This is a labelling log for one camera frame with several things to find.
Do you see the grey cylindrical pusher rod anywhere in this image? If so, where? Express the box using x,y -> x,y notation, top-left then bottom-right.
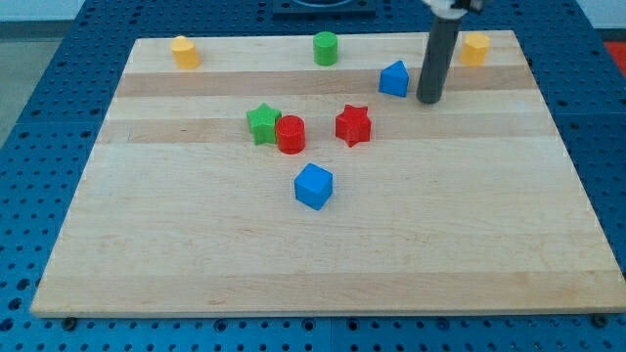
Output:
416,16 -> 461,104

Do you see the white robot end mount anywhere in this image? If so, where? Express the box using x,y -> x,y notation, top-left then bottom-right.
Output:
423,0 -> 485,20

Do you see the red star block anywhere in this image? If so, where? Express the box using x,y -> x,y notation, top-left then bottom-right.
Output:
335,105 -> 372,148

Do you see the green star block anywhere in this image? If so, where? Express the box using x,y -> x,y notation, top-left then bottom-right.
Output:
246,103 -> 282,145

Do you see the yellow hexagon block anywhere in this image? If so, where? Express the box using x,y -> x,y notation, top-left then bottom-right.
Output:
460,32 -> 491,66

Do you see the blue triangular prism block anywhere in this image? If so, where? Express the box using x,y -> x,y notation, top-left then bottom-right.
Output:
379,61 -> 410,98

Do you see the green cylinder block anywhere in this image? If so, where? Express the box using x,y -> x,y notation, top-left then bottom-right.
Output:
313,31 -> 338,66

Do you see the wooden board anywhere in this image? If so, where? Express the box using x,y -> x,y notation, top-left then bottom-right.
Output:
31,30 -> 625,318

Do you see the red cylinder block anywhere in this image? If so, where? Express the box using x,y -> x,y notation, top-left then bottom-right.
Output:
275,115 -> 306,154

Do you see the blue cube block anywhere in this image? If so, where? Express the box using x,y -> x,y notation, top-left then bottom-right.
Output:
294,163 -> 334,210

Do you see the yellow heart block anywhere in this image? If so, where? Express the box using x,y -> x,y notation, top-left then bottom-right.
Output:
170,35 -> 201,69

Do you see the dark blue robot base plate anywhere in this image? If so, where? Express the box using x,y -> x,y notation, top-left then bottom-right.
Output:
272,0 -> 377,19

